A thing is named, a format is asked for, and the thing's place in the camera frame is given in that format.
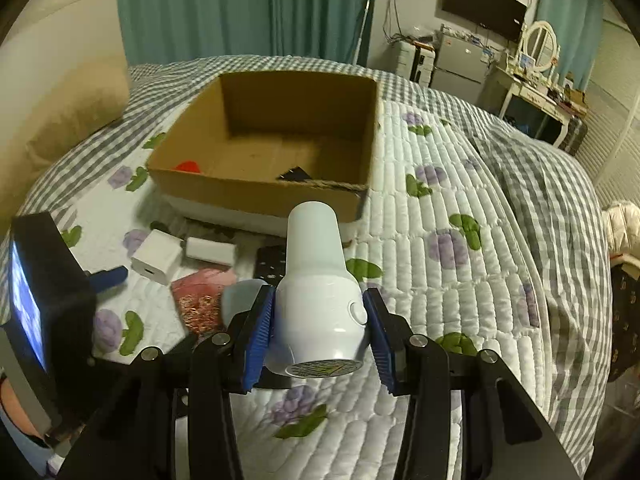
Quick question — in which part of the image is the grey checkered bed sheet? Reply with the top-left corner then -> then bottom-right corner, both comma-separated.
22,55 -> 612,474

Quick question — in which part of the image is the green curtain right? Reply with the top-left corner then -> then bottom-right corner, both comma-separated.
536,0 -> 604,90

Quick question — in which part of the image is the white puffy jacket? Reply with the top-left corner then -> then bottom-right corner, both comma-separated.
602,200 -> 640,266

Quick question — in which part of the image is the brown cardboard box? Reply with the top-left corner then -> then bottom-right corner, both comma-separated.
146,70 -> 378,240

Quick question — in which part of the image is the black remote control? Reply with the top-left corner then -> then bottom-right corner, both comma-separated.
253,245 -> 286,287

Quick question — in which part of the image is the black rectangular box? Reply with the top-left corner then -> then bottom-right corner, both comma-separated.
277,166 -> 312,182

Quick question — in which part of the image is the green curtain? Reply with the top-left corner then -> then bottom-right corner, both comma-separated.
536,0 -> 604,90
117,0 -> 373,65

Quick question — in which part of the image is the silver mini fridge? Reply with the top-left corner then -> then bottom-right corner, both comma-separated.
431,32 -> 490,102

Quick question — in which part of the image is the green curtain left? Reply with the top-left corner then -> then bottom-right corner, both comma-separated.
117,0 -> 373,65

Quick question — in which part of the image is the white floral quilted mat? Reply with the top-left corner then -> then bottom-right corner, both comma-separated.
55,101 -> 551,479

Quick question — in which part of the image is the black wall television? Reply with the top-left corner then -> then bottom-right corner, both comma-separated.
442,0 -> 527,42

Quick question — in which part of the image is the white square charger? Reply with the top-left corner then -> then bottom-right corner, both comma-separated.
131,230 -> 183,286

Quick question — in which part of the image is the white oval vanity mirror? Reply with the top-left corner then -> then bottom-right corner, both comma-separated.
518,21 -> 560,73

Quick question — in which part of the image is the white power bank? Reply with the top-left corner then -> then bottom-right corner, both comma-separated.
186,237 -> 235,266

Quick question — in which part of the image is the white louvered wardrobe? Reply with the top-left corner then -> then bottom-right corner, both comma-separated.
575,21 -> 640,207

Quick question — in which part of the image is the white bottle red cap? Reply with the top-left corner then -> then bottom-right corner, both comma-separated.
174,160 -> 201,174

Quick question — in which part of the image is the white suitcase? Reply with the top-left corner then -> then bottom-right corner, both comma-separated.
392,40 -> 436,88

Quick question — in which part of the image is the white vanity table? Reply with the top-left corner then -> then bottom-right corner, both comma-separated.
476,64 -> 573,148

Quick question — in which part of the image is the red patterned wallet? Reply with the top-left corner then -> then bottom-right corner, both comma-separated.
169,268 -> 236,336

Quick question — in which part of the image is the white mop stick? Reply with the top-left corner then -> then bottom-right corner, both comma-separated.
352,0 -> 371,65

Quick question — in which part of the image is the tan pillow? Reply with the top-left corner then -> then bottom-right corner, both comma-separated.
1,58 -> 130,233

